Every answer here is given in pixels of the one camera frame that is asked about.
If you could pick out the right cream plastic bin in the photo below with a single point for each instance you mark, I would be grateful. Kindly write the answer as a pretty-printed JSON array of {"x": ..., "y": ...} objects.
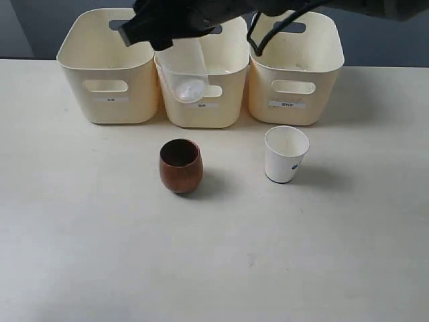
[{"x": 291, "y": 82}]

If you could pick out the middle cream plastic bin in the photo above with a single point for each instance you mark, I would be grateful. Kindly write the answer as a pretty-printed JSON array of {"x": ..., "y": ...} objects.
[{"x": 226, "y": 56}]

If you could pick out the left cream plastic bin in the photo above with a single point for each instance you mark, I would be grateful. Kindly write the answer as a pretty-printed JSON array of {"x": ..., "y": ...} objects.
[{"x": 112, "y": 83}]

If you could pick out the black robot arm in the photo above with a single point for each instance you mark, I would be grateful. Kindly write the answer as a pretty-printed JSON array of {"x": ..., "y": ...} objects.
[{"x": 393, "y": 10}]

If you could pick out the brown wooden cup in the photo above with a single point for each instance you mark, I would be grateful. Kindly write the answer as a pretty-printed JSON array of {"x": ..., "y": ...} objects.
[{"x": 180, "y": 165}]

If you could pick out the white paper cup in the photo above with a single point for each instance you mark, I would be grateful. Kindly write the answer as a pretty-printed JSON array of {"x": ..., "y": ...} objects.
[{"x": 285, "y": 148}]

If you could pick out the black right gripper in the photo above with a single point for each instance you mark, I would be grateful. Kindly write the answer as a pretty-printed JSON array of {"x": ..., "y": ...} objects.
[{"x": 161, "y": 22}]

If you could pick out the cream plastic bin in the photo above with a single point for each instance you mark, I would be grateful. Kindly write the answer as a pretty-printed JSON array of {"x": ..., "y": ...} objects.
[
  {"x": 226, "y": 56},
  {"x": 291, "y": 82},
  {"x": 112, "y": 83}
]

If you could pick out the clear plastic bottle white cap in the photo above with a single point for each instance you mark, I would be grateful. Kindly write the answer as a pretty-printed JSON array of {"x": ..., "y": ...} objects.
[{"x": 184, "y": 70}]

